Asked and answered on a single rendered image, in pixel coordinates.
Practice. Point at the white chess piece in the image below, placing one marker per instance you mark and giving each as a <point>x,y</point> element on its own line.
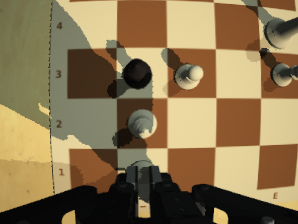
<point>279,33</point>
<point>142,123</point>

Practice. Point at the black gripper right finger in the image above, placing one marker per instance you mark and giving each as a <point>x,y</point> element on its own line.
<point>179,207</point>

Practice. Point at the brown and cream chessboard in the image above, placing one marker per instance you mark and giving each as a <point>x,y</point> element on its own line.
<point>236,130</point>

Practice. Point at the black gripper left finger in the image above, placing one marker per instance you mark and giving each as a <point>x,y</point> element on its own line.
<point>112,207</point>

